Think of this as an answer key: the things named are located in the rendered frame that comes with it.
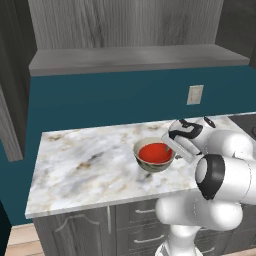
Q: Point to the grey base cabinet door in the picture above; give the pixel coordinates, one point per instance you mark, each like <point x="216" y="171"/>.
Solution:
<point x="73" y="233"/>

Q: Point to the grey base cabinet under hob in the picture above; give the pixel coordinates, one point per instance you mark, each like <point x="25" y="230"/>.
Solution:
<point x="245" y="233"/>

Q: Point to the large grey drawer front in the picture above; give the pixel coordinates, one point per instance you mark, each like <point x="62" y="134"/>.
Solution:
<point x="133" y="248"/>

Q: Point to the dark hob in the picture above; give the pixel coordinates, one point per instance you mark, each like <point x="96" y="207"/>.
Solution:
<point x="246" y="125"/>

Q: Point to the bowl with red inside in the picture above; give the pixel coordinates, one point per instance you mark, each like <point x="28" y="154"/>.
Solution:
<point x="151" y="154"/>

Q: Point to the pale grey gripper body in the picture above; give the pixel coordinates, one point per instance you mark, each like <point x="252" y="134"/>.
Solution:
<point x="181" y="149"/>

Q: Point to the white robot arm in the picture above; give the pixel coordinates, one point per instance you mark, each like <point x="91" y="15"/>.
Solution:
<point x="230" y="176"/>

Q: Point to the grey wood cabinet door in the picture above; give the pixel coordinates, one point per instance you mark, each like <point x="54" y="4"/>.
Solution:
<point x="13" y="83"/>
<point x="238" y="23"/>

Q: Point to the grey wood open cabinet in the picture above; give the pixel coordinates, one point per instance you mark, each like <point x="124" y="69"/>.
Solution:
<point x="133" y="40"/>

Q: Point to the beige wall outlet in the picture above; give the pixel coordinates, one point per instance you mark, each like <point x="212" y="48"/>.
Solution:
<point x="195" y="94"/>

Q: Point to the small grey drawer front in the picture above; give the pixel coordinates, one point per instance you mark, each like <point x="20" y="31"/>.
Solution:
<point x="136" y="218"/>

